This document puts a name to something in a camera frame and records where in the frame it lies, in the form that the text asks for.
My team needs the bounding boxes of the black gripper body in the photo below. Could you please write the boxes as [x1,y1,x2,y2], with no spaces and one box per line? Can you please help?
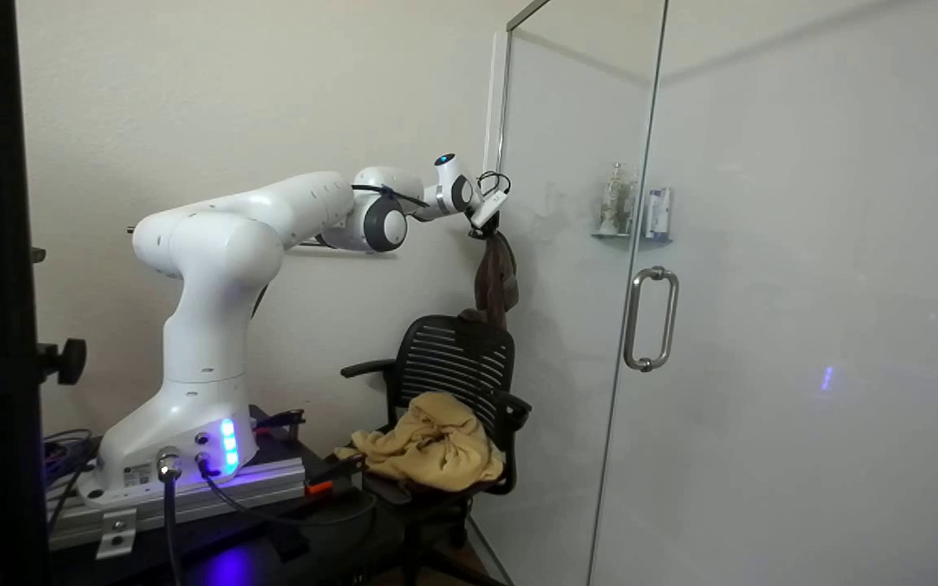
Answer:
[464,169,515,227]

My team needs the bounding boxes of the dark brown towel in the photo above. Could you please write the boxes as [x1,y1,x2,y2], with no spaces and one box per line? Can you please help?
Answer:
[457,225,523,356]

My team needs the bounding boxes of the black mesh office chair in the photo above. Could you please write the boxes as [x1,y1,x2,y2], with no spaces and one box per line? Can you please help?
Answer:
[340,312,533,586]

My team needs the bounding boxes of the yellow towel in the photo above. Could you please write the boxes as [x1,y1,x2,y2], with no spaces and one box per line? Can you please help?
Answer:
[336,386,511,494]

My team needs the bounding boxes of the fixed glass shower panel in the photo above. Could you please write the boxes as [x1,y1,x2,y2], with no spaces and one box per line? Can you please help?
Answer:
[473,0,671,586]

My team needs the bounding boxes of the shower shelf with bottles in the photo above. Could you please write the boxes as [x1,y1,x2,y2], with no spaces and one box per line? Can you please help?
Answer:
[592,161,677,249]

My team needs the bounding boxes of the orange and black clamp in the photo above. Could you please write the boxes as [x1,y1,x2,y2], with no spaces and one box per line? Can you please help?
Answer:
[299,466,368,506]

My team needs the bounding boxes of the frosted glass shower door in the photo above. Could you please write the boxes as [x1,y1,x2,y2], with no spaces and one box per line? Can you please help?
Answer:
[578,0,938,586]

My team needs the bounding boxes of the black table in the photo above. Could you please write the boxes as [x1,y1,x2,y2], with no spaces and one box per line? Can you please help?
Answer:
[0,434,412,586]

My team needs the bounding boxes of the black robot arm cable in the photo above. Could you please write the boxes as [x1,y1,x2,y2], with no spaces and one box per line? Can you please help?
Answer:
[348,178,461,225]

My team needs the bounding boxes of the chrome shower door handle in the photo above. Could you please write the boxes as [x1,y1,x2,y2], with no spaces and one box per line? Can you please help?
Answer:
[619,265,681,375]

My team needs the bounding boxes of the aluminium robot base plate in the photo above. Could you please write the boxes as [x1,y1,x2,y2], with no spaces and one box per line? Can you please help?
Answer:
[43,448,309,547]

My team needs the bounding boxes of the cable with metal connector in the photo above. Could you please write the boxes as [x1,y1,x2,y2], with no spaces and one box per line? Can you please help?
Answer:
[154,443,188,586]

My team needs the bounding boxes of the black camera stand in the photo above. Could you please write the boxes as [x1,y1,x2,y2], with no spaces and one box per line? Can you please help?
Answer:
[0,0,90,586]

